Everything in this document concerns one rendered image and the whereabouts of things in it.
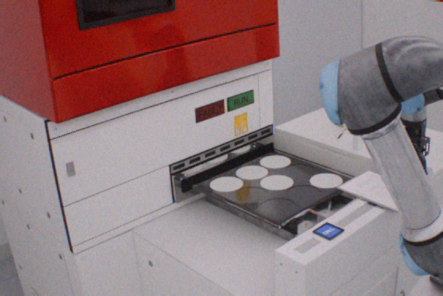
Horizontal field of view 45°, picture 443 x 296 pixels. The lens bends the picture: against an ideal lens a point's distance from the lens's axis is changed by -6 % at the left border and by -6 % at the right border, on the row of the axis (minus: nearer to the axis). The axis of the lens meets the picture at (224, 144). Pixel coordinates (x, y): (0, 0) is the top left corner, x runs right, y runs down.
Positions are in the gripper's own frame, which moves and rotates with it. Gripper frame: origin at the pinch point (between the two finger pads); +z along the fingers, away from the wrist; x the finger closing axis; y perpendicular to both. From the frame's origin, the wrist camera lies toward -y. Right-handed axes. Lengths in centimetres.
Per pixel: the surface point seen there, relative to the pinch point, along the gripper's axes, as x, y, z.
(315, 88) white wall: 206, 209, 61
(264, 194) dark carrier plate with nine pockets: 33.6, -22.7, 4.6
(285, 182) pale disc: 34.1, -13.0, 4.6
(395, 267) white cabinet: -4.7, -8.3, 21.5
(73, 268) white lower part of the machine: 61, -75, 19
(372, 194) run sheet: 2.0, -13.5, -2.4
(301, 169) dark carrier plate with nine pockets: 36.4, -3.0, 4.6
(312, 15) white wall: 206, 207, 2
